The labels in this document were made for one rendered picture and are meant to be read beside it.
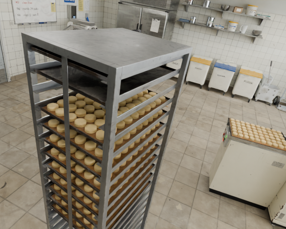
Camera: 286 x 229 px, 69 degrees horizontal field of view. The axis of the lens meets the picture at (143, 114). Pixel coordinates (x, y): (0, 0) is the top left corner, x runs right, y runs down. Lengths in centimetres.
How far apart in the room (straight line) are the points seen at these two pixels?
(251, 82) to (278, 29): 143
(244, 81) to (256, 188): 359
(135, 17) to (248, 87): 343
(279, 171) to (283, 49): 430
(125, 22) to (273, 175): 495
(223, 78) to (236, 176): 363
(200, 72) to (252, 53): 144
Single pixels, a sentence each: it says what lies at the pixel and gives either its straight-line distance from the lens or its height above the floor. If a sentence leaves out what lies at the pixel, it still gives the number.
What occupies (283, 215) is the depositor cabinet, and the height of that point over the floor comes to 23.
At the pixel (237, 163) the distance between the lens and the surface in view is 259.
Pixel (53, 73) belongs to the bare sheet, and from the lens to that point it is 97.
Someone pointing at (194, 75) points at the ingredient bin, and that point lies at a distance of 597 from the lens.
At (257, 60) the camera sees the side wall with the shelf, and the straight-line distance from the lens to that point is 648.
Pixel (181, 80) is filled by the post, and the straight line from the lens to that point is 121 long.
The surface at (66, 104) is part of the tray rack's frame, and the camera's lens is 88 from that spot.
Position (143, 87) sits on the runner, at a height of 168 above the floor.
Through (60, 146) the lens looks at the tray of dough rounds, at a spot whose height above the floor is 132.
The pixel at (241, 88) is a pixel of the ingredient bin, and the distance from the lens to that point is 598.
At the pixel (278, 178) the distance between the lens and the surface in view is 276.
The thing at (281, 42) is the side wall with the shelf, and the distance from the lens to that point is 648.
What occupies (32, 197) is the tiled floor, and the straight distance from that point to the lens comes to 263.
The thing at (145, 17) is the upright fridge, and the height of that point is 154.
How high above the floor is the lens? 202
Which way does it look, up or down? 30 degrees down
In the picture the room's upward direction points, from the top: 10 degrees clockwise
